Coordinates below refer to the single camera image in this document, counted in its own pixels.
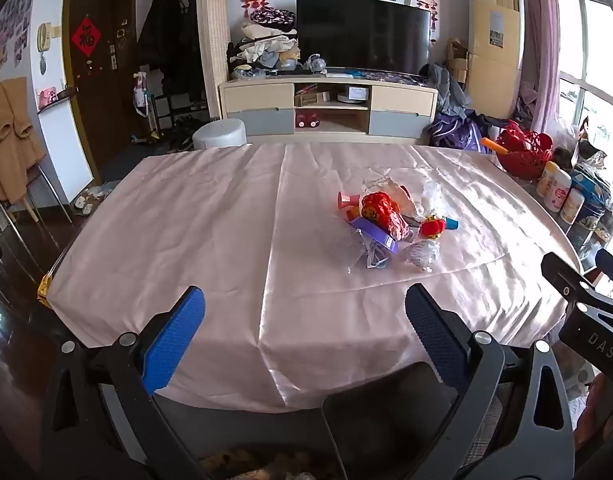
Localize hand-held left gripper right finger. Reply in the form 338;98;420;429
405;282;576;480

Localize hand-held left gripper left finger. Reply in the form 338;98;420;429
39;285;222;480

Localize white printed wrapper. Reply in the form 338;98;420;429
405;239;441;274

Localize clear plastic bag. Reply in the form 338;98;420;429
347;230;395;275

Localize small red foil wrapper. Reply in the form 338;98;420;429
419;215;447;239

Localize purple packet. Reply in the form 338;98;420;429
349;217;400;255

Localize clear crinkled plastic sheet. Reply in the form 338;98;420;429
361;170;412;211

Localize person's right hand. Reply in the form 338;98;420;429
574;377;613;467

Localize blue patterned tin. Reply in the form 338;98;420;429
569;162;613;233

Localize white canister brown label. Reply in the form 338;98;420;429
559;188;586;225

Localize white canister pink label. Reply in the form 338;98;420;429
535;161;559;196
543;167;572;213

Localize pink satin tablecloth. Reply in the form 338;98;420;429
45;141;582;408

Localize red plastic basket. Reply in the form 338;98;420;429
495;120;555;181

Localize yellow table corner clip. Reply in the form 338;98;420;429
36;272;54;308

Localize brown fuzzy garment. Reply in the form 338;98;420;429
199;447;337;480

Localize pair of slippers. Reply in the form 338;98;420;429
73;185;110;217

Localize purple bag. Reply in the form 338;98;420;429
427;110;487;153

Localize grey round stool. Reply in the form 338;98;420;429
192;118;248;151

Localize large window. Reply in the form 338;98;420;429
549;0;613;133

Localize blue grey clothes heap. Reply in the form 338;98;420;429
419;62;475;121

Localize children's scooter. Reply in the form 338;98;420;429
130;71;165;142

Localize standing beige air conditioner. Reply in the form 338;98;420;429
467;0;526;122

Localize pink curtain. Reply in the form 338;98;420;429
517;0;560;133

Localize cardboard boxes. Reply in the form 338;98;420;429
445;37;470;87

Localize beige grey television cabinet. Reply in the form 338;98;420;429
219;75;439;140

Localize tan hanging robe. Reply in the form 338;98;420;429
0;78;46;204

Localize dark brown door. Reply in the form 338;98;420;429
66;0;138;183

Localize pile of clothes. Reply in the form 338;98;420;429
227;21;303;80

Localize black hanging coats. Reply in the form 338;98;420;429
136;0;204;107

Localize beige folding screen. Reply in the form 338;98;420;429
195;0;229;122

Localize black flat television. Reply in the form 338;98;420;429
295;0;432;75

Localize red diamond door decoration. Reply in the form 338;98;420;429
70;17;102;59

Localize dark patterned cushion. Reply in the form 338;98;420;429
249;8;298;28

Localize wall photo collage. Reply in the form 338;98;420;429
0;0;34;86

